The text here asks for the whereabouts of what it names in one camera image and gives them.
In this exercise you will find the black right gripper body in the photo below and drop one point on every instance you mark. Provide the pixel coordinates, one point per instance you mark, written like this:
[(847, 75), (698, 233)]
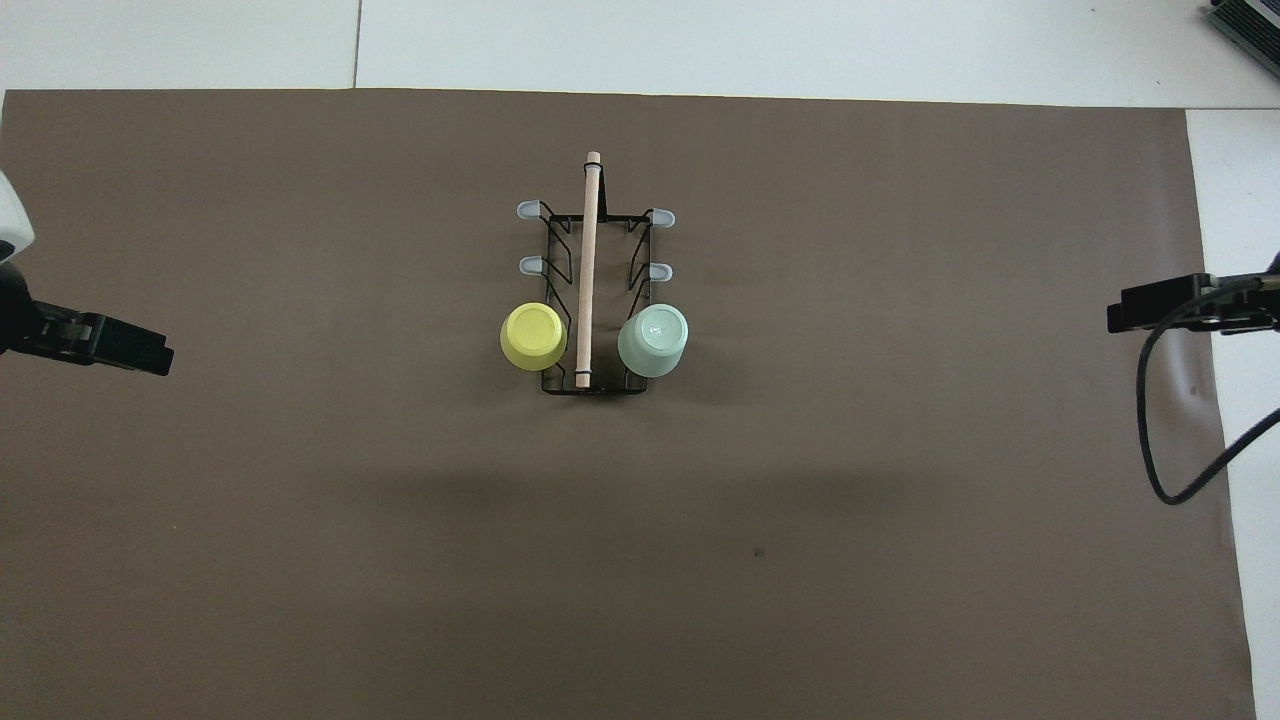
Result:
[(1250, 312)]

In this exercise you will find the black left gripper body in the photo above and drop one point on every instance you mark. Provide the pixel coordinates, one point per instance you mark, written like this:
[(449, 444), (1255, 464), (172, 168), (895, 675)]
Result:
[(18, 315)]

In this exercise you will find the yellow plastic cup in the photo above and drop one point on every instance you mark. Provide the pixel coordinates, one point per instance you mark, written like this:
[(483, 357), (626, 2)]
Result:
[(533, 335)]

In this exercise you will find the light green plastic cup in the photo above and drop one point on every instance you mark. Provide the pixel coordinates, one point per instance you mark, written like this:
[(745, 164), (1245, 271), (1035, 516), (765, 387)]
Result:
[(653, 340)]

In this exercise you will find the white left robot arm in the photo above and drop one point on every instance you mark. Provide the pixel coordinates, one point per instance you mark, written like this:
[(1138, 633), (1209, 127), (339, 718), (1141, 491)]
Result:
[(12, 215)]

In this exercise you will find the grey finned metal device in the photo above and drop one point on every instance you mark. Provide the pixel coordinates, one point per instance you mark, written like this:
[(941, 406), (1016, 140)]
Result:
[(1250, 20)]

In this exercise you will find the brown table mat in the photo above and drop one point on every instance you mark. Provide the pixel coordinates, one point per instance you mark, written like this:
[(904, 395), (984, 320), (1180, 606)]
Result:
[(400, 560)]

